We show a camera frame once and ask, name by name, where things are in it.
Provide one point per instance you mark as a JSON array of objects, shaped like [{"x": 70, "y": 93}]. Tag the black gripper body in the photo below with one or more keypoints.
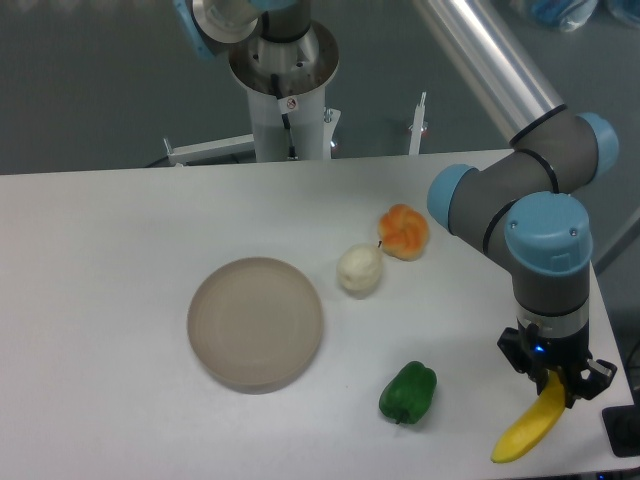
[{"x": 558, "y": 341}]

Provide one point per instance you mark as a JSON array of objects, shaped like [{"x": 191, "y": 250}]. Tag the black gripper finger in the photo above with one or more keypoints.
[
  {"x": 587, "y": 379},
  {"x": 518, "y": 352}
]

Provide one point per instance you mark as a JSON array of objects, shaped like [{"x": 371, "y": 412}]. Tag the yellow banana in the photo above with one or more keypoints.
[{"x": 533, "y": 425}]

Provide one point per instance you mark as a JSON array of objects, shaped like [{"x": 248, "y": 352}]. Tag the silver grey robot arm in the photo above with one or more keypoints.
[{"x": 521, "y": 212}]

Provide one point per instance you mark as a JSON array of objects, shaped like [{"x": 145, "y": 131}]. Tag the black device at edge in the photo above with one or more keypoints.
[{"x": 622, "y": 427}]

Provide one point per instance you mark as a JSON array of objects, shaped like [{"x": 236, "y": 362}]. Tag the green bell pepper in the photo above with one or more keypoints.
[{"x": 409, "y": 395}]

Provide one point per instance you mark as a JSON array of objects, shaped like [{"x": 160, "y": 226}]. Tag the orange bread roll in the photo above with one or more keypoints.
[{"x": 403, "y": 232}]

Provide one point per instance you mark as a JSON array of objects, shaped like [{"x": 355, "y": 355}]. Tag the white pear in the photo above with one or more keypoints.
[{"x": 359, "y": 269}]

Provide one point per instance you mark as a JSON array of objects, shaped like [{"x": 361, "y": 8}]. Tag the beige round plate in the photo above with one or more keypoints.
[{"x": 255, "y": 324}]

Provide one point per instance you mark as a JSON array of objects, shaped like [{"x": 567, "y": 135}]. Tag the blue plastic bag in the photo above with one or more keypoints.
[{"x": 568, "y": 16}]

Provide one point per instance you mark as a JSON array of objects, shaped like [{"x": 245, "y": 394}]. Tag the white metal bracket right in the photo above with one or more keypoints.
[{"x": 418, "y": 126}]

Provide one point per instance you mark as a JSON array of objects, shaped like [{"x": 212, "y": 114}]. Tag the white metal bracket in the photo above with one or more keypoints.
[
  {"x": 418, "y": 126},
  {"x": 210, "y": 150}
]

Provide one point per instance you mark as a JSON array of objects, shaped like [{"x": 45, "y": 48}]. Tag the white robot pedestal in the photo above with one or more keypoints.
[{"x": 285, "y": 84}]

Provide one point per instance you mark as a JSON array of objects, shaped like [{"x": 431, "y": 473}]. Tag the white metal bracket left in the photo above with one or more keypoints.
[{"x": 210, "y": 150}]

